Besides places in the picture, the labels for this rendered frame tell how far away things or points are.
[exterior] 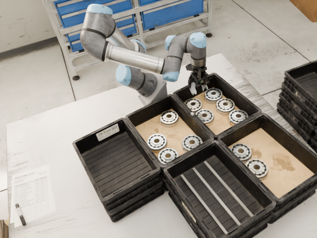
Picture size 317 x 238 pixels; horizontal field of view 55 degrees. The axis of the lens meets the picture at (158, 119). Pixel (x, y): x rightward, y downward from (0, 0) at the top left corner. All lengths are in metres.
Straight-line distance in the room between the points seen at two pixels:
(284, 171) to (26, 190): 1.33
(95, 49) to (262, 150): 0.93
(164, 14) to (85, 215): 2.42
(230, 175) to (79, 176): 0.81
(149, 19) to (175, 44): 1.97
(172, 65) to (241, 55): 2.17
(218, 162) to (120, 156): 0.50
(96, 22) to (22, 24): 2.77
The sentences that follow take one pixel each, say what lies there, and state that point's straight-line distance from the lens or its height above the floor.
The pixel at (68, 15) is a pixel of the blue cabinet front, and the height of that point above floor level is 0.72.
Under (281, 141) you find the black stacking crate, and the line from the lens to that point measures 1.60.
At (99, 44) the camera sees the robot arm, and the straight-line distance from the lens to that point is 1.41.
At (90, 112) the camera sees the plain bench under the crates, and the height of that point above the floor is 0.70.
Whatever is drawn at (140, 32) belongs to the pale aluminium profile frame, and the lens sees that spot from 3.43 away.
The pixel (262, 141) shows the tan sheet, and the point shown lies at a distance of 1.61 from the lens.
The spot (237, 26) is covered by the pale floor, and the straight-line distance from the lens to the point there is 4.02.
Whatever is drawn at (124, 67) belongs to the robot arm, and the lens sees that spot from 1.75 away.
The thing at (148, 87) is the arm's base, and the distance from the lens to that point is 1.83.
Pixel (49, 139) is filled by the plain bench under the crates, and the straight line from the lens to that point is 2.00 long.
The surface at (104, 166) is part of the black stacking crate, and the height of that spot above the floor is 0.83.
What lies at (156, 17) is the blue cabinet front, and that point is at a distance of 3.43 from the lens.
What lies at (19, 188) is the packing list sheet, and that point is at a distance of 1.86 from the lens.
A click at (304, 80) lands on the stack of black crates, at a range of 2.54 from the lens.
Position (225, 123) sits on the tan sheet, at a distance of 1.67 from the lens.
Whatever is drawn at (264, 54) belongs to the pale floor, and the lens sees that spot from 3.58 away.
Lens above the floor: 2.08
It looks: 47 degrees down
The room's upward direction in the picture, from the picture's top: 10 degrees counter-clockwise
